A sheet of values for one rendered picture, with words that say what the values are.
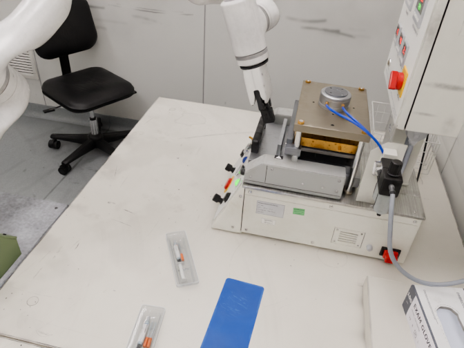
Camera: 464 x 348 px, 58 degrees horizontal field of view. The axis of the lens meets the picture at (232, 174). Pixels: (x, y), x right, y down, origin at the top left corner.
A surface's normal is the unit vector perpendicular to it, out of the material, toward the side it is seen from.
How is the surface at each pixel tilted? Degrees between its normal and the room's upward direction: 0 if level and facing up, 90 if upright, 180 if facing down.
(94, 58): 90
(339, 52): 90
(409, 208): 0
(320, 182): 90
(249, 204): 90
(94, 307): 0
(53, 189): 0
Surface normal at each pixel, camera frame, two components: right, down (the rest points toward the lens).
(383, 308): 0.06, -0.80
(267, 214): -0.22, 0.57
